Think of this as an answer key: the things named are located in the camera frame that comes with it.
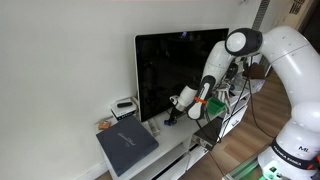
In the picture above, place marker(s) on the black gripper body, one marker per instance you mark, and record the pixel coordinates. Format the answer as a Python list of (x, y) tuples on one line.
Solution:
[(178, 108)]

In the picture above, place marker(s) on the small blue toy car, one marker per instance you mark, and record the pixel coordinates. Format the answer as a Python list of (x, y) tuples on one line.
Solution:
[(167, 122)]

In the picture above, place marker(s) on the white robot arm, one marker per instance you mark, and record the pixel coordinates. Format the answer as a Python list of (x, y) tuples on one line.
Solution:
[(293, 154)]

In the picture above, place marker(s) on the white tv cabinet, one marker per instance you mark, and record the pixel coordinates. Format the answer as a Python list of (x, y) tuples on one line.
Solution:
[(176, 151)]

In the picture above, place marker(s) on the silver remote control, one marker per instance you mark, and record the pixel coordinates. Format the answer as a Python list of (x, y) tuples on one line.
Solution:
[(154, 128)]

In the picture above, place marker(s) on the dark grey set-top box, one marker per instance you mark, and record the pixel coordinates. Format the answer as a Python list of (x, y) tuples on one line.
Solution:
[(208, 135)]

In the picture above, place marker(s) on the green plastic bin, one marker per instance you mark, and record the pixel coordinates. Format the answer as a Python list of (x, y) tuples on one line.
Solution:
[(215, 106)]

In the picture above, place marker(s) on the striped grey white cloth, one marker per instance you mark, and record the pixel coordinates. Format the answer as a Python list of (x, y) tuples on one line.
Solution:
[(221, 92)]

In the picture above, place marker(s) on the black remote control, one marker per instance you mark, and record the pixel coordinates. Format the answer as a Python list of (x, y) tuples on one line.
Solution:
[(125, 104)]

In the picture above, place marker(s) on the black flat screen television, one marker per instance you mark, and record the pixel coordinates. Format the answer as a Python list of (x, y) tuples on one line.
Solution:
[(167, 62)]

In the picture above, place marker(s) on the small white box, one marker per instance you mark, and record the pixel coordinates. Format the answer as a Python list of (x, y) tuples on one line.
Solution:
[(121, 113)]

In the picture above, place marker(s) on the dark blue flat box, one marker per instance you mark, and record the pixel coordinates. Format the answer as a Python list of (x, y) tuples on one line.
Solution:
[(125, 143)]

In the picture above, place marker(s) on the small orange object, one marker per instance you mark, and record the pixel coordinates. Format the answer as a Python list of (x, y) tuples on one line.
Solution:
[(104, 125)]

